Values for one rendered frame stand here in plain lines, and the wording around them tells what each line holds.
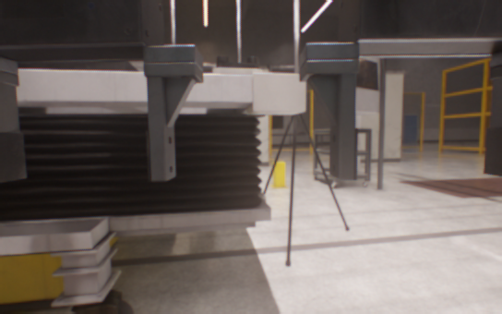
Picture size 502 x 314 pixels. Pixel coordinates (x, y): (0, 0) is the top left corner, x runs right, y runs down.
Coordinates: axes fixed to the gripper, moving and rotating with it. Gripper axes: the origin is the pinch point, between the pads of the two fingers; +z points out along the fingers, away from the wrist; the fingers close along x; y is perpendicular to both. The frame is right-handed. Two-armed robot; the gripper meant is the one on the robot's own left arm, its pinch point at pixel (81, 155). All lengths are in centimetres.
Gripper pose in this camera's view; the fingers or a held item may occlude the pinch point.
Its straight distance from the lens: 25.3
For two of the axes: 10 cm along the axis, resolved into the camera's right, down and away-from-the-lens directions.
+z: 0.1, 10.0, 0.9
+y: 0.1, -0.9, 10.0
